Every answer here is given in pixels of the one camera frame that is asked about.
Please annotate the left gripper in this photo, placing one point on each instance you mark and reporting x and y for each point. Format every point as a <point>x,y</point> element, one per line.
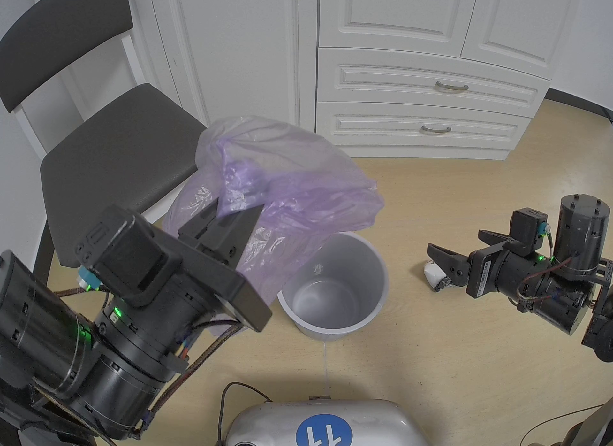
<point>230,290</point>

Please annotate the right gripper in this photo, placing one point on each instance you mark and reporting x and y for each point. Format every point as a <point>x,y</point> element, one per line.
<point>507,271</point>

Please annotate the white paper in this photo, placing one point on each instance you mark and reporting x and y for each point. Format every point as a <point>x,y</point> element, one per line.
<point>433,272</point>

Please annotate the purple plastic bag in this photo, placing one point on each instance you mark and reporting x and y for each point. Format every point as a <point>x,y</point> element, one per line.
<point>297,185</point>

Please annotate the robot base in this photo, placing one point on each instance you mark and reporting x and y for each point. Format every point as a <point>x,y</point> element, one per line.
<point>373,420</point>

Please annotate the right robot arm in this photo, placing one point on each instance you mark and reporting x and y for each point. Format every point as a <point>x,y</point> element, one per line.
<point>579,233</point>

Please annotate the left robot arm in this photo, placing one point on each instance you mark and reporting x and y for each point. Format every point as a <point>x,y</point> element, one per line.
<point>43,314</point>

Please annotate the pale grey trash bin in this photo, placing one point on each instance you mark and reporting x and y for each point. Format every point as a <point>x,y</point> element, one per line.
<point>345,281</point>

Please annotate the white chair dark grey cushions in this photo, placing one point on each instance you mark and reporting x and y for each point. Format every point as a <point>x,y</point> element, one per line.
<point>72,27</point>

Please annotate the white wardrobe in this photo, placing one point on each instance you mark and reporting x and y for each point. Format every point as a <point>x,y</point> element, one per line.
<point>392,3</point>

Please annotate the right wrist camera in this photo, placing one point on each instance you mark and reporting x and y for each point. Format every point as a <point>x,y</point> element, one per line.
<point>527,228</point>

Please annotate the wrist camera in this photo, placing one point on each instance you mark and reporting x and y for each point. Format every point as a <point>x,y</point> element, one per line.
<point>129,247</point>
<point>527,228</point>

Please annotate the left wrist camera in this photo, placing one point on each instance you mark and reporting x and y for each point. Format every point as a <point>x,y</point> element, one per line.
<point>129,247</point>

